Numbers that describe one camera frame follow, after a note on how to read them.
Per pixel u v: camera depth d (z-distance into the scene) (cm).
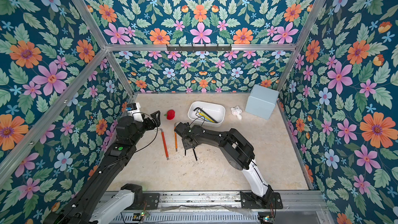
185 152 90
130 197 62
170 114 104
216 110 108
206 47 93
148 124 69
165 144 93
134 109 64
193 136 65
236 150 52
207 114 106
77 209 40
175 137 96
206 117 104
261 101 95
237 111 105
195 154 89
